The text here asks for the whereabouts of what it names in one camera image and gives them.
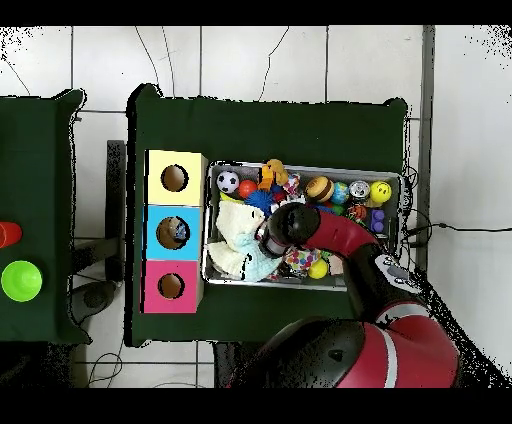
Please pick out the mint green cloth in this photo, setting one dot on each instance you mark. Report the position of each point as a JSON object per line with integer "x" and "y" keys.
{"x": 254, "y": 266}

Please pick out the cream yellow cloth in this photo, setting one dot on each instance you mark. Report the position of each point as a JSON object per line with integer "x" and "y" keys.
{"x": 232, "y": 224}

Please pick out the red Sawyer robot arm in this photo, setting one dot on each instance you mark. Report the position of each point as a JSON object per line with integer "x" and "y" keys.
{"x": 344, "y": 236}

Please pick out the clear mesh bin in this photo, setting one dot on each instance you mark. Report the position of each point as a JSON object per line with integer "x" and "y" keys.
{"x": 214, "y": 276}

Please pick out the wooden box with three holes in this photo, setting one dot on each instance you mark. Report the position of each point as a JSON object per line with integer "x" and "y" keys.
{"x": 156, "y": 232}

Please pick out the small blue spiky ball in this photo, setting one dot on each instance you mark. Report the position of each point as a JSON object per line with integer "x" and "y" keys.
{"x": 261, "y": 202}

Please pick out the small red ball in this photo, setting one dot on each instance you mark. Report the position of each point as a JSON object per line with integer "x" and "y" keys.
{"x": 247, "y": 189}

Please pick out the plain yellow ball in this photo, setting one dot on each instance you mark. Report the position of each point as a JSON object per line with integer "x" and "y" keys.
{"x": 318, "y": 268}

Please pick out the small soccer ball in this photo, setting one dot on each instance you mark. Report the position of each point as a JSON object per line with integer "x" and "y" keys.
{"x": 228, "y": 182}

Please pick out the brown burger toy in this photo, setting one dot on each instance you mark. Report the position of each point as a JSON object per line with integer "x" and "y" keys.
{"x": 320, "y": 189}

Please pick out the small globe ball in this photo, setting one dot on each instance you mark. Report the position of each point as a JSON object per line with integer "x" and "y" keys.
{"x": 341, "y": 193}

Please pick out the yellow smiley ball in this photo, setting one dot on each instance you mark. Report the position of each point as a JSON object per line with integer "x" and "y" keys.
{"x": 381, "y": 192}

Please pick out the red cup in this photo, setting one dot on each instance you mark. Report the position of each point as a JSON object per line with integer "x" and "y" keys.
{"x": 8, "y": 234}

